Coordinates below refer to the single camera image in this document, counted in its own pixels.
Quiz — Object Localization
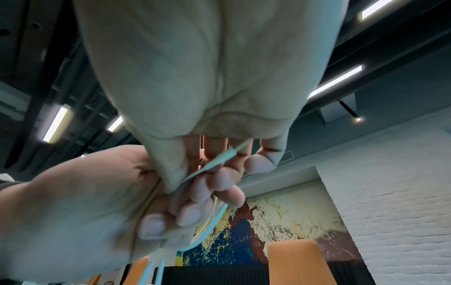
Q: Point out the person's right hand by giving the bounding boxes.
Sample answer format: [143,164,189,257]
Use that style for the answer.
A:
[71,0,350,193]

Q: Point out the person's left hand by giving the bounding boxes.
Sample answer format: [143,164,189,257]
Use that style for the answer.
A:
[0,144,247,285]

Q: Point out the white earphones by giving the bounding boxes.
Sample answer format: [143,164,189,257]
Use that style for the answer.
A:
[139,139,255,285]

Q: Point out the ceiling light strip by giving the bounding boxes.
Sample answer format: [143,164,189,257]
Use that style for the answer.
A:
[358,0,395,21]
[41,105,73,143]
[307,64,364,100]
[106,115,125,133]

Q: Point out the black ceiling spot lamp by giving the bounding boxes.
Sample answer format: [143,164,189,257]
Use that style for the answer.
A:
[337,99,365,123]

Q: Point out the wide orange wooden panel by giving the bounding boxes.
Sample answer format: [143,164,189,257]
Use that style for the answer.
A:
[266,239,338,285]

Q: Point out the colourful abstract wall painting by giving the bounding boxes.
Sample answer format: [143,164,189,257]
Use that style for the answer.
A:
[175,179,361,269]

